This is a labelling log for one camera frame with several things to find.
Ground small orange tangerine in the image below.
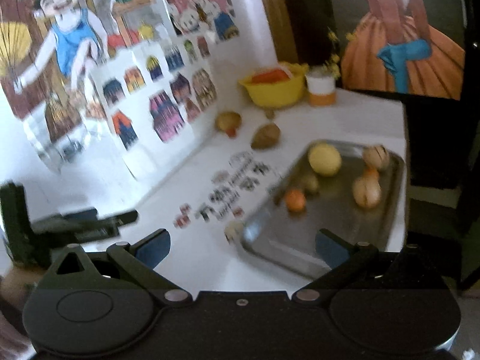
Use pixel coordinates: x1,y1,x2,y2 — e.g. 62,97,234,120
363,166,380,180
284,189,307,212

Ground small green-brown kiwi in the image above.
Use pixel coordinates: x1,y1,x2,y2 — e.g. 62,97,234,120
298,173,320,195

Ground large yellow lemon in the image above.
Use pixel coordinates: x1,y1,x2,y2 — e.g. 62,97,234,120
307,143,342,177

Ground small red cherry tomato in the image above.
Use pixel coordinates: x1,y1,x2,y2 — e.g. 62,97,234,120
225,128,237,138

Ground yellow-brown pear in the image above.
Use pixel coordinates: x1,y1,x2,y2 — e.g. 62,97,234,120
215,111,242,133

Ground metal baking tray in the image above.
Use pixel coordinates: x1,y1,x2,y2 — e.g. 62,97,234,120
238,141,404,279

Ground coloured houses drawing sheet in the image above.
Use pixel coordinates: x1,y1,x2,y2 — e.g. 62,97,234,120
90,32,217,180

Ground white orange cup vase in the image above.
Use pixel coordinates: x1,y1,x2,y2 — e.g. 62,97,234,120
306,69,336,107

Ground yellow plastic bowl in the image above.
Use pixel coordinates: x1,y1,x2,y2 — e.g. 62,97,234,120
238,62,308,109

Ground orange item in bowl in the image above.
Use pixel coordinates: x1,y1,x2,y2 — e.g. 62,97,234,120
250,67,292,85

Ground large cartoon drawing sheet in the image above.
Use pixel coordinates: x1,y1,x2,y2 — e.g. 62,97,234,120
1,0,164,172

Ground orange-dress girl poster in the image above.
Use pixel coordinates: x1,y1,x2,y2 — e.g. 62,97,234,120
341,0,465,100

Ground pink girl cartoon drawing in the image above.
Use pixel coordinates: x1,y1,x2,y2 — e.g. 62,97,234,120
166,0,239,41

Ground wooden door frame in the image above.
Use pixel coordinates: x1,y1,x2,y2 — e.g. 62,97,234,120
262,0,299,63

